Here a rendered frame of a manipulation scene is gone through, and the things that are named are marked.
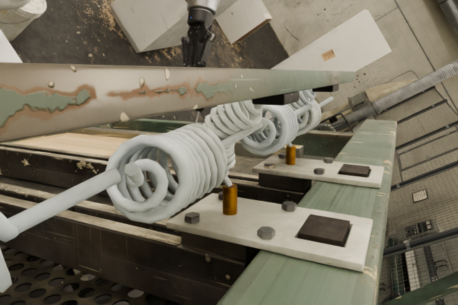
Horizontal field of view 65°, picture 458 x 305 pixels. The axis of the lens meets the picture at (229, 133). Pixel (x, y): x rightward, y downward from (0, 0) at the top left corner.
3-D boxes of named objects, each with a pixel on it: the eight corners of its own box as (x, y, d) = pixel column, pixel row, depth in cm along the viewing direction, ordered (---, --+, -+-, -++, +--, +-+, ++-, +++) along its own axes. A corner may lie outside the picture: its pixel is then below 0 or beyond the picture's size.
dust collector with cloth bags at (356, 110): (300, 116, 734) (407, 58, 634) (317, 145, 739) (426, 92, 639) (286, 137, 612) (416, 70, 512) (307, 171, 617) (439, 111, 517)
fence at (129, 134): (79, 135, 150) (78, 125, 149) (303, 158, 109) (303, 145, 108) (69, 137, 145) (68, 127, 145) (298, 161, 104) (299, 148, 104)
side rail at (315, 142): (121, 139, 173) (120, 116, 171) (362, 164, 126) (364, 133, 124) (112, 141, 168) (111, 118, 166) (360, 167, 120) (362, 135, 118)
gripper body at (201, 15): (219, 15, 107) (216, 45, 107) (200, 20, 113) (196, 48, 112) (202, 6, 102) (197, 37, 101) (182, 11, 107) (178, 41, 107)
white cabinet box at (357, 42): (242, 87, 558) (367, 8, 464) (262, 118, 562) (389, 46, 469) (229, 94, 504) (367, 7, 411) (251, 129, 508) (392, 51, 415)
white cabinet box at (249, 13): (222, 14, 638) (255, -11, 606) (239, 42, 643) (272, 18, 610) (212, 14, 598) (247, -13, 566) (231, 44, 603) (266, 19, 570)
